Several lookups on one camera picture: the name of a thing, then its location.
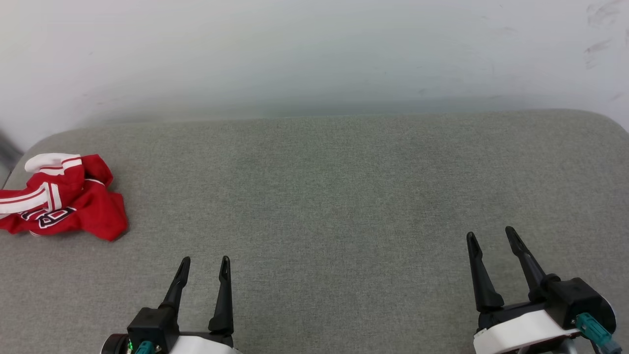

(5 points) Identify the red and white jersey garment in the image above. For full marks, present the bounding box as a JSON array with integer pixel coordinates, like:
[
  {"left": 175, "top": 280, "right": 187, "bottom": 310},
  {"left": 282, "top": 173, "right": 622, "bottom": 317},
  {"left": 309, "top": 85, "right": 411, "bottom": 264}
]
[{"left": 0, "top": 153, "right": 129, "bottom": 242}]

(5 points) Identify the dark grey skirting strip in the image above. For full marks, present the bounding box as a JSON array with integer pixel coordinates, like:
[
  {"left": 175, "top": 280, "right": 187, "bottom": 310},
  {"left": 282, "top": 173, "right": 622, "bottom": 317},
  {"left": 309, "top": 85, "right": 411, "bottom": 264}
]
[{"left": 0, "top": 129, "right": 24, "bottom": 170}]

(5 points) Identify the teal right camera connector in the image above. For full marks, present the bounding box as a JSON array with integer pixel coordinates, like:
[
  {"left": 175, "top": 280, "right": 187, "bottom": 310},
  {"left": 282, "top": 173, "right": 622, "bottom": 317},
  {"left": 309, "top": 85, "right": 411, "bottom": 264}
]
[{"left": 574, "top": 312, "right": 623, "bottom": 354}]

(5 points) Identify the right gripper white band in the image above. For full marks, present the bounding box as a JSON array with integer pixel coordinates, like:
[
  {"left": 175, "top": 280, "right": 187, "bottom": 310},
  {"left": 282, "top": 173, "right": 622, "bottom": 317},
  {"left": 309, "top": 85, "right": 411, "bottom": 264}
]
[{"left": 466, "top": 226, "right": 581, "bottom": 354}]

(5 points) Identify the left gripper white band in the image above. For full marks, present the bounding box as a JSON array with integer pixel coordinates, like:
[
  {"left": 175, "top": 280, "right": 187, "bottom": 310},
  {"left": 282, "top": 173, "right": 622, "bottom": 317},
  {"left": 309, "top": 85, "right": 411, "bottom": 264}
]
[{"left": 161, "top": 255, "right": 242, "bottom": 354}]

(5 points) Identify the grey fabric sofa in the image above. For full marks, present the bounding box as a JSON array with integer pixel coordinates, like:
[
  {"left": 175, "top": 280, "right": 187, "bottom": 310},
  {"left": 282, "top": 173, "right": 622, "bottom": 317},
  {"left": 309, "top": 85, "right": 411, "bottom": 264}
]
[{"left": 0, "top": 109, "right": 629, "bottom": 354}]

